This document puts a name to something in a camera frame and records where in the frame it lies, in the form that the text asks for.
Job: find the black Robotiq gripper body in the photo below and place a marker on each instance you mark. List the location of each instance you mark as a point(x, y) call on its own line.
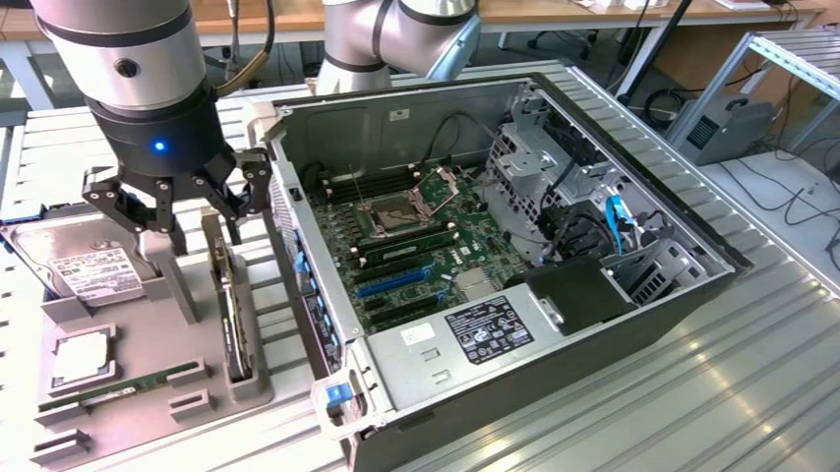
point(158, 133)

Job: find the blue expansion slot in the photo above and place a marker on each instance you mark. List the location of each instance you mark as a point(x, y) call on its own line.
point(391, 283)

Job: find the graphics card with black cooler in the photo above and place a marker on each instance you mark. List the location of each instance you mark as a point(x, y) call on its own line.
point(233, 334)

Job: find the CPU socket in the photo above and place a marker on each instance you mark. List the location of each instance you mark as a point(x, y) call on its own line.
point(394, 218)

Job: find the open black PC case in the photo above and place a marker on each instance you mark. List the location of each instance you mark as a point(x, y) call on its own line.
point(590, 354)

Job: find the silver disk bay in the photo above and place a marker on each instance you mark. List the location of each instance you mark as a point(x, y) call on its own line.
point(656, 275)

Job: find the black slanted pole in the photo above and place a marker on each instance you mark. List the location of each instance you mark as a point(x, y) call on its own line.
point(656, 45)

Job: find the metal socket cover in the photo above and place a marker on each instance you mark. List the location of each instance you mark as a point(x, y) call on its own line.
point(438, 192)

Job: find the black expansion slot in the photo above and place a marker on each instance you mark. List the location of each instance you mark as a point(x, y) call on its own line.
point(387, 269)
point(401, 305)
point(403, 318)

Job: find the black RAM slot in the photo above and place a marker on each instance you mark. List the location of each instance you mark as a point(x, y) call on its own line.
point(377, 186)
point(377, 180)
point(377, 173)
point(377, 192)

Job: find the silver hard disk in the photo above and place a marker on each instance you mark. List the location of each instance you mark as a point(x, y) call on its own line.
point(92, 275)

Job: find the grey power supply unit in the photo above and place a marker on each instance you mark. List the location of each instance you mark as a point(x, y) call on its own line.
point(426, 364)

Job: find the aluminium frame slat table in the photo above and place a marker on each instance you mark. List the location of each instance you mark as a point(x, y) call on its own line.
point(797, 54)

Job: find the green motherboard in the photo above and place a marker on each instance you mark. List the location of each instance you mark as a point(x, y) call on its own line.
point(482, 238)

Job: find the office chair base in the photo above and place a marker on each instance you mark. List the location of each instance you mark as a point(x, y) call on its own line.
point(557, 35)

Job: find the black plastic shroud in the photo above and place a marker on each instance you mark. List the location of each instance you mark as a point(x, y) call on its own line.
point(577, 297)

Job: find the silver CPU chip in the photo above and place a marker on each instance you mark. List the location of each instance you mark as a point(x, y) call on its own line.
point(82, 358)

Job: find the silver chipset heatsink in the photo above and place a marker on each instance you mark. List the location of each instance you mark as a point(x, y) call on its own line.
point(474, 285)

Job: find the green RAM stick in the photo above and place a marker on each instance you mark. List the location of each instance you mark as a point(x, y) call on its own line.
point(154, 377)
point(397, 253)

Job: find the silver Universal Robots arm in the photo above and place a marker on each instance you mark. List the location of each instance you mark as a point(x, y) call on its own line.
point(124, 44)

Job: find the grey plastic parts rack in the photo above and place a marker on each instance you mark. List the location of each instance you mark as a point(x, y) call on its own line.
point(151, 344)

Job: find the hard disk drive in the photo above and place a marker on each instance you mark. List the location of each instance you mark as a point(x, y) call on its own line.
point(20, 216)

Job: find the blue case latch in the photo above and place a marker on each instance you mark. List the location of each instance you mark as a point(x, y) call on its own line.
point(337, 395)

